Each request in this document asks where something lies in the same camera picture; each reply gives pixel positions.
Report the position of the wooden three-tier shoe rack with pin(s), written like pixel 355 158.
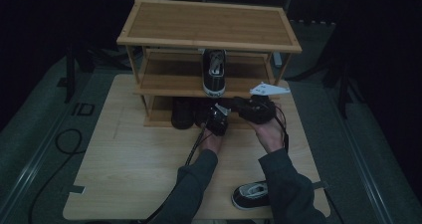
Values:
pixel 172 25

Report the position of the person's right hand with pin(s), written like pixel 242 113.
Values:
pixel 270 136

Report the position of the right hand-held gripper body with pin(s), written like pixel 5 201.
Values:
pixel 257 109

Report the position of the person's left hand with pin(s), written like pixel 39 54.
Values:
pixel 210 142

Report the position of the black white canvas sneaker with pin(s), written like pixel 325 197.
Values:
pixel 214 81
pixel 249 199

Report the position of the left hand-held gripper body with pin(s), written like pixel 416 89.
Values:
pixel 217 122

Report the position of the grey metal stand leg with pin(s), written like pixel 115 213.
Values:
pixel 277 59

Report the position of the black slip-on shoe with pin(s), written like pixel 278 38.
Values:
pixel 200 111
pixel 181 114

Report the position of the black metal stand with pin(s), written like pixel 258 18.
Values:
pixel 69 74
pixel 343 91

